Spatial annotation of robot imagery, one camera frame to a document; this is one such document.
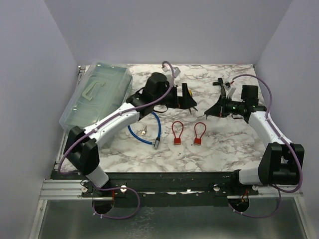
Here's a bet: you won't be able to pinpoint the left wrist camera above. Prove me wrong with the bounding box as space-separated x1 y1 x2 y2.
162 65 180 80

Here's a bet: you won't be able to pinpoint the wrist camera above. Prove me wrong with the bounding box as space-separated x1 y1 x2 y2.
162 65 180 80
223 81 236 98

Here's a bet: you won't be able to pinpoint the yellow handled pliers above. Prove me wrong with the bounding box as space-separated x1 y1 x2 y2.
187 90 198 114

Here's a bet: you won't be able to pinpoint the blue cable lock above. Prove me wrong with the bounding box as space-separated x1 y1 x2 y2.
128 112 162 149

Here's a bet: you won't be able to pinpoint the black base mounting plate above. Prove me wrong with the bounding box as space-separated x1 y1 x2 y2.
49 170 260 209

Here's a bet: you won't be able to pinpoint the small silver key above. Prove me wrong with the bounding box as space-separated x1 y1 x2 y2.
141 125 147 135

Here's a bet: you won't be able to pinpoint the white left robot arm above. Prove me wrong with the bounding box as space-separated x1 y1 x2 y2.
62 72 197 197

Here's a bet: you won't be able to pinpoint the black t-shaped tool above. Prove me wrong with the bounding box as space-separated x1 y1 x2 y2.
212 78 226 97

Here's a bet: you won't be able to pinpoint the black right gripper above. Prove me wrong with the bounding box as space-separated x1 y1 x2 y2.
205 95 245 118

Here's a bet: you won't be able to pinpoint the clear plastic storage box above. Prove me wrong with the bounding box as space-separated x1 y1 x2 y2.
59 62 133 134

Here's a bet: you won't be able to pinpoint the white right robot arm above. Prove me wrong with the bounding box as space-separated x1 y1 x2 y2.
204 85 305 195

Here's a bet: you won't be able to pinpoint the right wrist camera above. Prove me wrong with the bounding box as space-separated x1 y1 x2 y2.
223 81 236 98

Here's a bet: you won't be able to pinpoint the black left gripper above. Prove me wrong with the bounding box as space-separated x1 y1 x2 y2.
153 83 196 110

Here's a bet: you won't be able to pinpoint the red cable lock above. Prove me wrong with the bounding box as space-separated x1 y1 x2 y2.
171 120 184 145
194 122 207 145

